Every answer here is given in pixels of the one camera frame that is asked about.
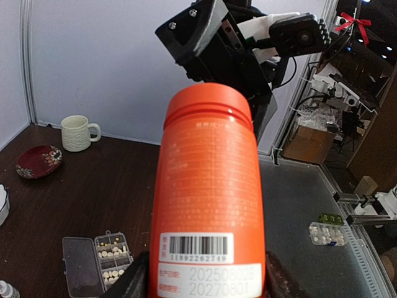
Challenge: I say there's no cream ribbed mug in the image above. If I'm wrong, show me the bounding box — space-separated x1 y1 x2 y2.
61 115 102 153

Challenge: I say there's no clear plastic pill organizer box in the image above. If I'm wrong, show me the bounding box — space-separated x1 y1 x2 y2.
62 230 133 297

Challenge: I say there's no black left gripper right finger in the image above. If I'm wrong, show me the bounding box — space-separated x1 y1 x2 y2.
265 251 309 297

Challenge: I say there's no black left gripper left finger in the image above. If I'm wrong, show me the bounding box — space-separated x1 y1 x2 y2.
100 251 149 298

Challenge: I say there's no cardboard box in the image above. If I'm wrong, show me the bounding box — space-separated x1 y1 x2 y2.
281 125 336 165

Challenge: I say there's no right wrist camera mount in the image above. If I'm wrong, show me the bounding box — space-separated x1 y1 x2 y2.
238 11 331 63

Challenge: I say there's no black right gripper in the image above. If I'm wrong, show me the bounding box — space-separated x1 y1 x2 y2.
155 0 288 140

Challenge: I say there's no orange pill bottle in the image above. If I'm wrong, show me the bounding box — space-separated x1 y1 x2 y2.
148 83 265 297

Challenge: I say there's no white pill bottle green label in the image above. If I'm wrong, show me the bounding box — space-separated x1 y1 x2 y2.
0 280 20 298

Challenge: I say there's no white scalloped ceramic bowl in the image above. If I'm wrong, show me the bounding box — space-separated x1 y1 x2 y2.
0 184 10 225

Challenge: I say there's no red floral plate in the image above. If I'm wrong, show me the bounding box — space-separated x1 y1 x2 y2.
15 145 63 179

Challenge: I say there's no red ribbon bow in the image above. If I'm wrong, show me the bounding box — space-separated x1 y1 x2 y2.
335 12 372 47

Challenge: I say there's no right aluminium frame post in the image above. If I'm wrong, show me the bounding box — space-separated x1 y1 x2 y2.
19 0 38 125

